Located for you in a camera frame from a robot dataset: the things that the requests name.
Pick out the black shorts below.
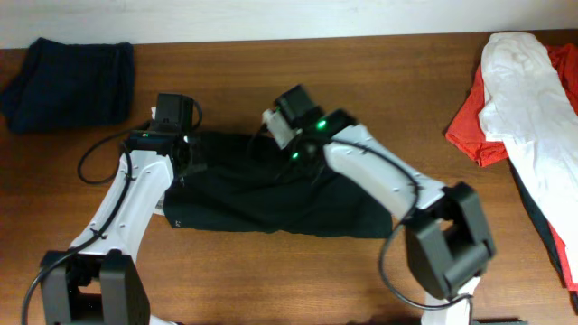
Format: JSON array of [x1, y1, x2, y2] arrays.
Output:
[[163, 132, 392, 238]]

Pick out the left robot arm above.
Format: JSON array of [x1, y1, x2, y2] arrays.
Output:
[[33, 94, 202, 324]]

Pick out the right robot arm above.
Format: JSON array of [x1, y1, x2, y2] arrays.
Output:
[[262, 86, 497, 324]]

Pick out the folded navy blue garment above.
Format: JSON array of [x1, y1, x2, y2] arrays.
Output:
[[1, 38, 135, 134]]

